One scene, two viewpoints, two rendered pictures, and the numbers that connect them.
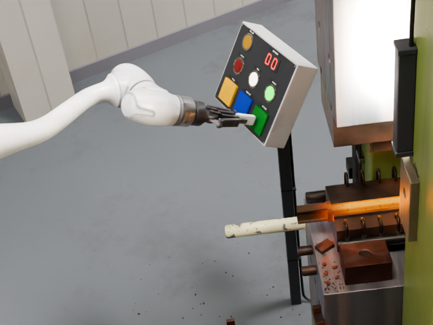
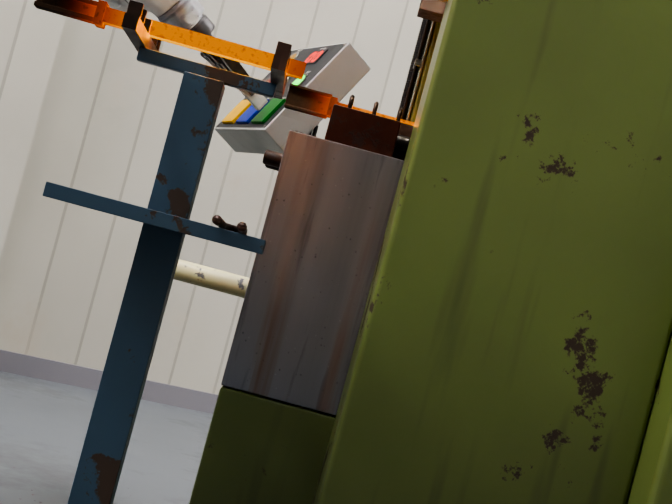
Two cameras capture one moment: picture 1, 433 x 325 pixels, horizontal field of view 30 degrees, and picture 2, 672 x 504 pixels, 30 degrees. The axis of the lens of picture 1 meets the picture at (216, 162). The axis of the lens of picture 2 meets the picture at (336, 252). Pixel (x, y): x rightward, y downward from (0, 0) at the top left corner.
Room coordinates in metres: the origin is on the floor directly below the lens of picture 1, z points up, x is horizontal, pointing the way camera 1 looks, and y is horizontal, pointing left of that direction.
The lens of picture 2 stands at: (-0.73, -0.27, 0.71)
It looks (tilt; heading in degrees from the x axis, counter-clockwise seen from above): 1 degrees up; 358
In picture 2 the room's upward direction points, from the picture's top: 15 degrees clockwise
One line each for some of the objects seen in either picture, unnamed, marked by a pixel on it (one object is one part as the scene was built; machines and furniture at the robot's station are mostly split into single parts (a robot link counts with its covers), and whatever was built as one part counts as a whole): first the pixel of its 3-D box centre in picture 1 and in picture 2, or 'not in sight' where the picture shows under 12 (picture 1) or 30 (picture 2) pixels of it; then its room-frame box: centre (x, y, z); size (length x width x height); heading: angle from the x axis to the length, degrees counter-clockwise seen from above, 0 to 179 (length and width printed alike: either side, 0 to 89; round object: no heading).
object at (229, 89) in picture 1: (229, 91); (239, 113); (2.23, -0.08, 1.01); 0.07 x 0.05 x 0.07; 23
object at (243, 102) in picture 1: (243, 106); (254, 112); (2.14, -0.11, 1.01); 0.07 x 0.05 x 0.07; 23
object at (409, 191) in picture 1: (408, 199); not in sight; (1.30, -0.41, 1.27); 0.09 x 0.02 x 0.17; 178
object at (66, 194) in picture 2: not in sight; (166, 221); (1.14, -0.08, 0.71); 0.40 x 0.30 x 0.02; 1
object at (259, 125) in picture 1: (259, 120); (269, 112); (2.05, -0.15, 1.01); 0.07 x 0.05 x 0.07; 23
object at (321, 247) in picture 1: (324, 246); not in sight; (1.55, -0.25, 0.92); 0.04 x 0.03 x 0.01; 120
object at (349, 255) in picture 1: (365, 262); (362, 133); (1.44, -0.34, 0.95); 0.12 x 0.09 x 0.07; 88
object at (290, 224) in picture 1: (290, 224); (250, 289); (1.97, -0.21, 0.62); 0.44 x 0.05 x 0.05; 88
